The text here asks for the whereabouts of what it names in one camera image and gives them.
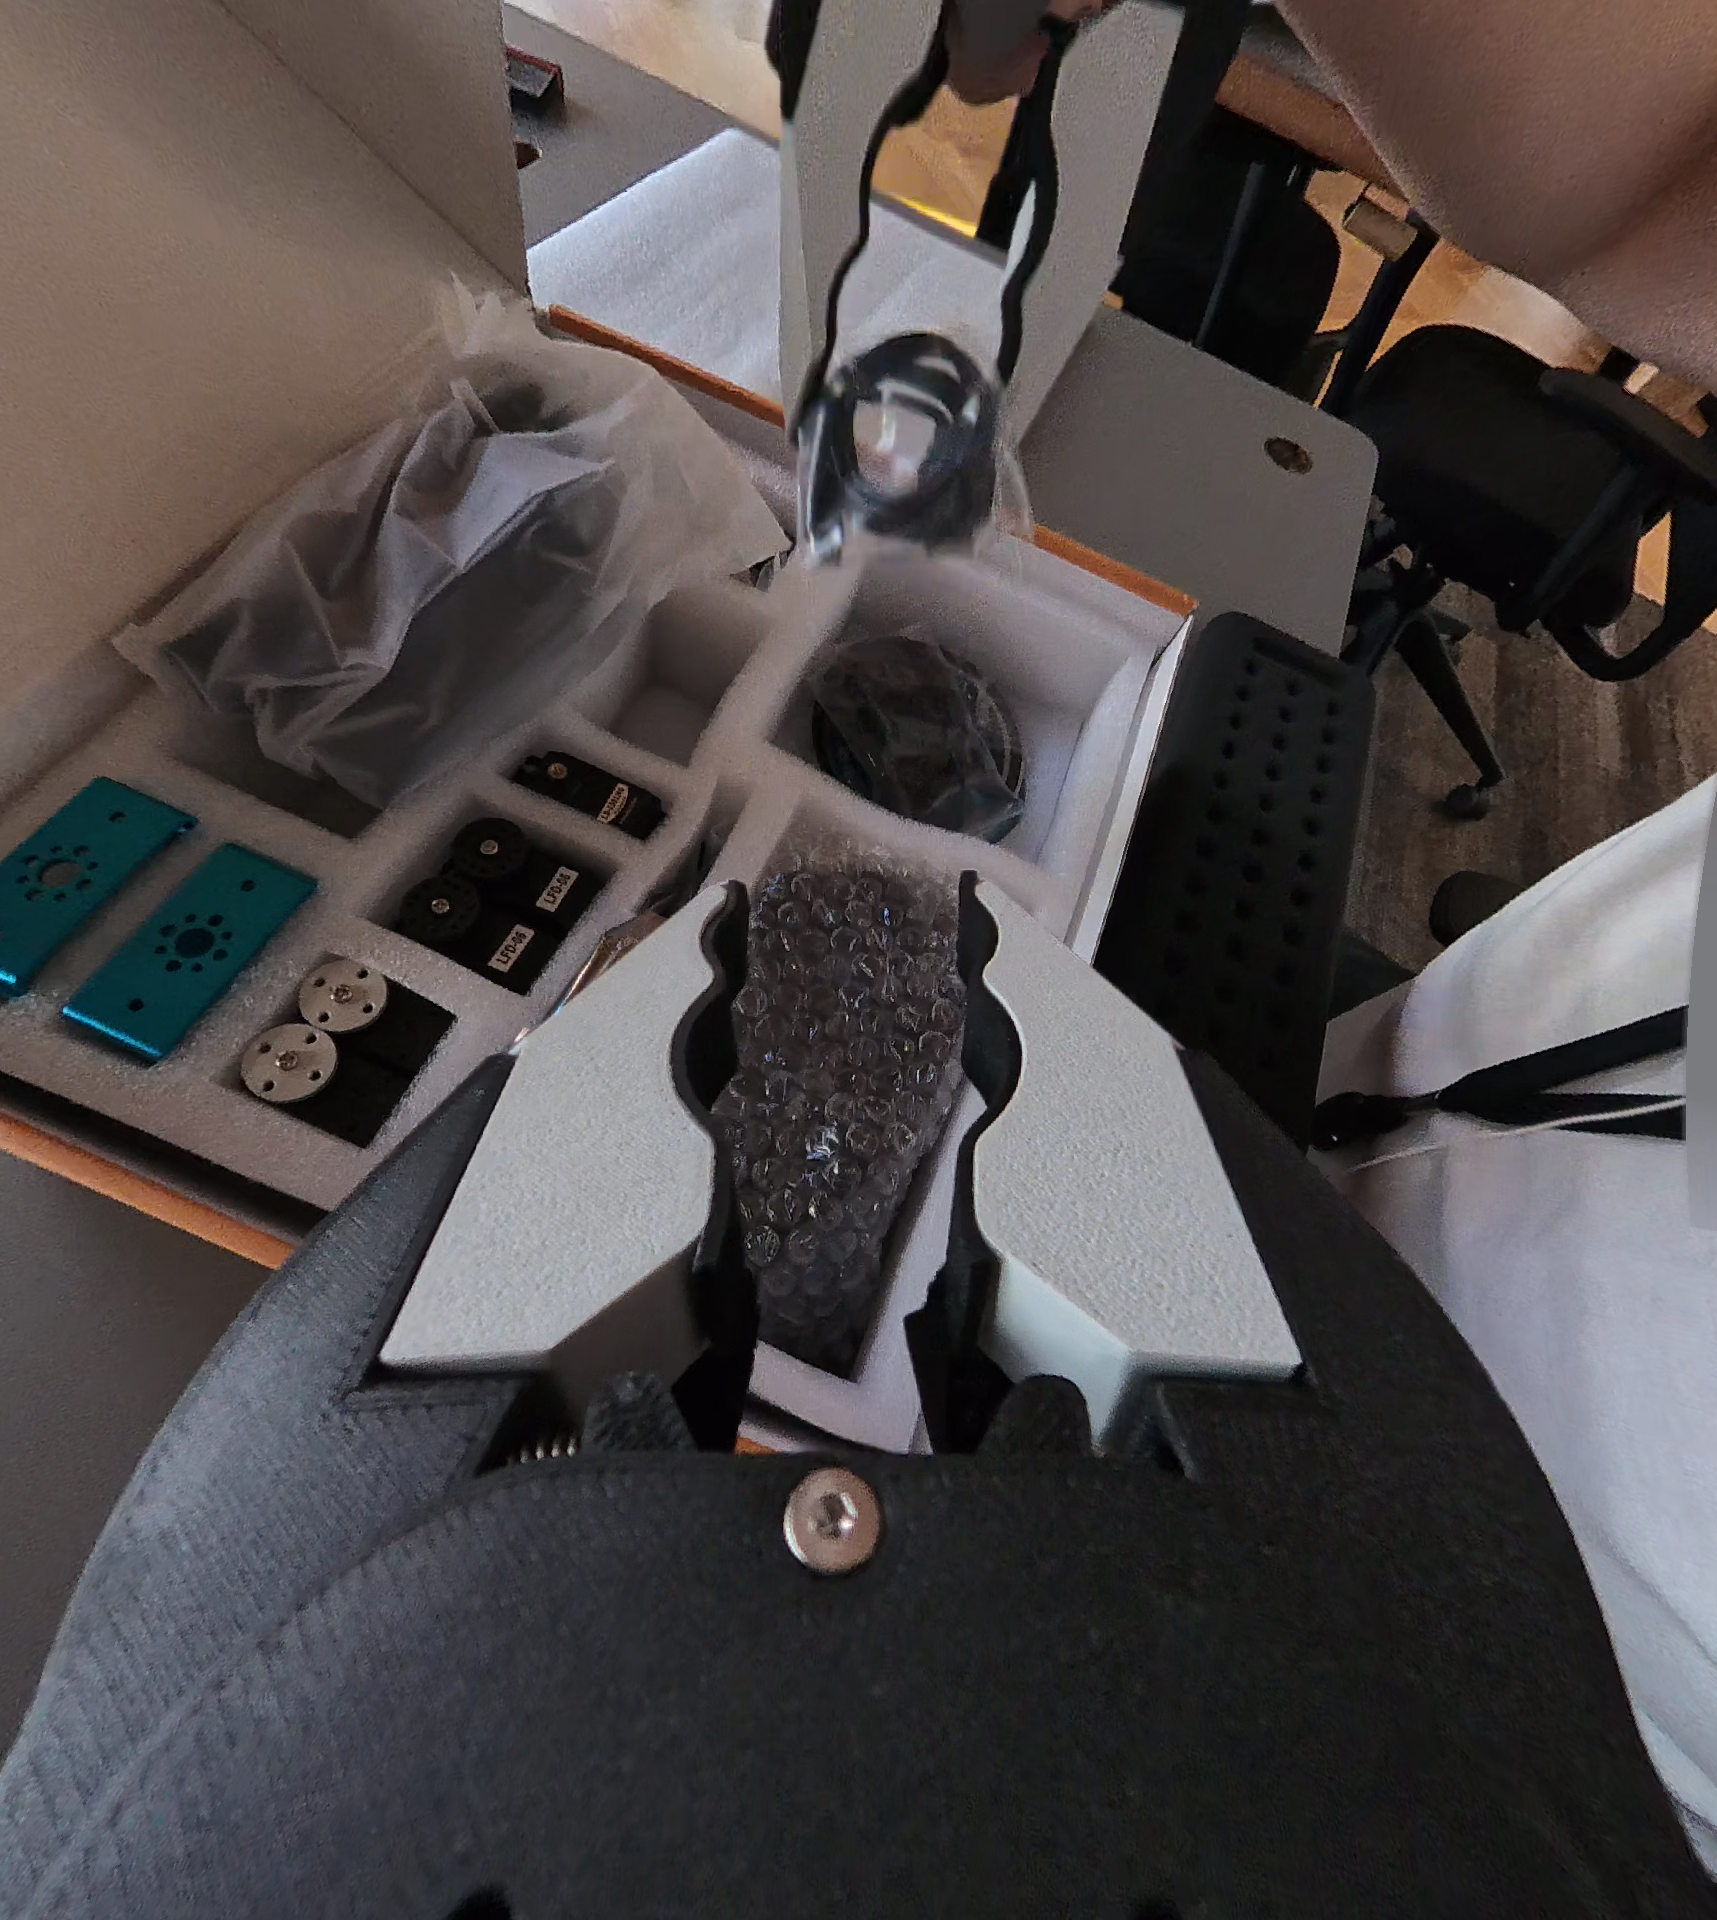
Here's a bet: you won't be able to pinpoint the black neck strap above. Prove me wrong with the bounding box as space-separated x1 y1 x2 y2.
1314 1009 1694 1152

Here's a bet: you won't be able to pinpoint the orange cardboard box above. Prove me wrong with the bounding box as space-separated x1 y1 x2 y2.
0 0 1205 1464

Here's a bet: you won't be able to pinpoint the teal rectangular metal plate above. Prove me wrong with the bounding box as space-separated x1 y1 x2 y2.
0 776 201 1000
61 843 321 1065

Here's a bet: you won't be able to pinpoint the white foam sheet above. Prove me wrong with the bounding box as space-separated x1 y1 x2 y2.
528 126 1102 440

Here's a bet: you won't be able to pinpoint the person's right hand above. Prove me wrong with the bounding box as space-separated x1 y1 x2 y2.
949 0 1090 105

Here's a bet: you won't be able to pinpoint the black office chair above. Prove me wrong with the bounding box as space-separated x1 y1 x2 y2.
1331 322 1717 820
978 90 1348 409

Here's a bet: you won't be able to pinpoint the silver disc servo horns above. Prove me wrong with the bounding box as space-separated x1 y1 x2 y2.
235 1021 416 1152

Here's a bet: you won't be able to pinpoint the black servo with silver disc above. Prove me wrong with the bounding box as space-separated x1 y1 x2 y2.
294 957 459 1087

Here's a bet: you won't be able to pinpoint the plastic-wrapped black ring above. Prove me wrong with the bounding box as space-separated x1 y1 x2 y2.
804 631 1033 850

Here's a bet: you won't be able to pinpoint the black perforated panel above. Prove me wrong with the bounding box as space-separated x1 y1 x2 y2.
1099 613 1380 1152

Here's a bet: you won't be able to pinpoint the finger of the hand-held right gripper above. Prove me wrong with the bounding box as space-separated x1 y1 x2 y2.
775 0 950 438
996 0 1192 453

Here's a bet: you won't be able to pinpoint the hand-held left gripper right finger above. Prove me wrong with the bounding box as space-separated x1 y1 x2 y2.
933 870 1307 1450

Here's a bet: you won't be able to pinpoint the bubble wrap bundle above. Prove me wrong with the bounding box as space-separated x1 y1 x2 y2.
709 840 972 1360

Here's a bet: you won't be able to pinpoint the white plastic pouch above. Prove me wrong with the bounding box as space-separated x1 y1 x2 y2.
114 322 788 824

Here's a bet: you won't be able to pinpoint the clear zip bag of cables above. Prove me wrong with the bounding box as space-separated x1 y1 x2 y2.
790 322 1041 573

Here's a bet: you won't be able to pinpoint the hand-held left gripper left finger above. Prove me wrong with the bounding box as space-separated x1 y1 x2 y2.
378 882 763 1450

